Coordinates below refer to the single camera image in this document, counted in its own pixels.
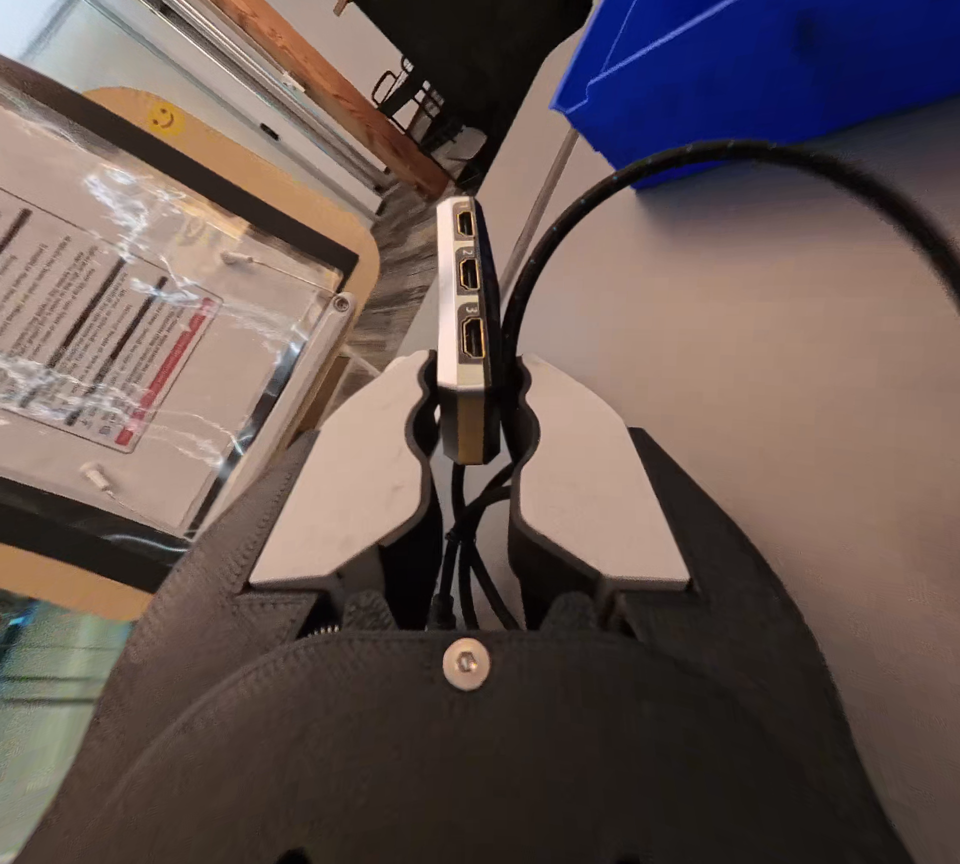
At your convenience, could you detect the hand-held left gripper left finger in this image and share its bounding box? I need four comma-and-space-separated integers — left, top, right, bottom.
246, 349, 445, 629

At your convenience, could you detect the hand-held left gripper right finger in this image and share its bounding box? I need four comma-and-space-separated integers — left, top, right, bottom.
507, 352, 691, 629

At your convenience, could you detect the thin black hub cable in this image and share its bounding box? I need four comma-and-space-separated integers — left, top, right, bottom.
431, 459, 526, 631

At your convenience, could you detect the silver hdmi switch hub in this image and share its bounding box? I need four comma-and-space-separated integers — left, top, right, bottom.
435, 196, 502, 466

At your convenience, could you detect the black braided hdmi cable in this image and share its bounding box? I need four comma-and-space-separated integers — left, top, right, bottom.
498, 138, 960, 464

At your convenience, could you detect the blue plastic bin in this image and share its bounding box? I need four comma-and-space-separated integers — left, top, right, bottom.
549, 0, 960, 192

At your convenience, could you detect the framed sign display screen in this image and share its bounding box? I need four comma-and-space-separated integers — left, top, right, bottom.
0, 56, 361, 591

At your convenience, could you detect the black rolling cart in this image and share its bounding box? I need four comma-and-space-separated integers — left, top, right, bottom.
371, 54, 489, 164

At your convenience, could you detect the black office chair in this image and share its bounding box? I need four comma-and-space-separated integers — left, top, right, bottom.
352, 0, 594, 153

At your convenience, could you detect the wooden post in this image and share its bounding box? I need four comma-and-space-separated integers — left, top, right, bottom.
97, 0, 451, 201

